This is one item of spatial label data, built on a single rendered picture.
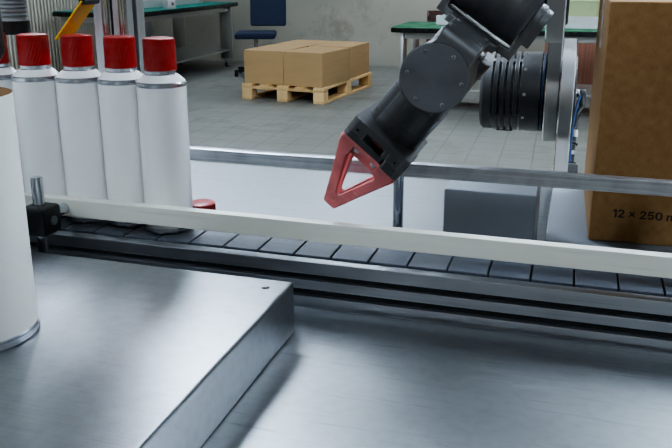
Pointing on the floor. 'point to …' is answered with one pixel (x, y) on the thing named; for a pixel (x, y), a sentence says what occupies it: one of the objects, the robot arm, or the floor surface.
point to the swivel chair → (264, 13)
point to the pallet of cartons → (306, 69)
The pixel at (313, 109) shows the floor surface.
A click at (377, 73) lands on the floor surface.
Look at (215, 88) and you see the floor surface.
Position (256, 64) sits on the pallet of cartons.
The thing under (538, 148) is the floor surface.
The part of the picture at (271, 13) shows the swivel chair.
